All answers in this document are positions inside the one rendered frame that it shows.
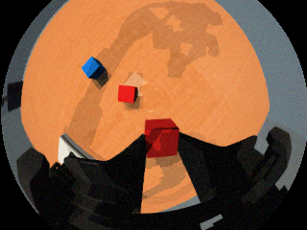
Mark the blue cube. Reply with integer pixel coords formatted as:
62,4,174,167
82,57,106,80

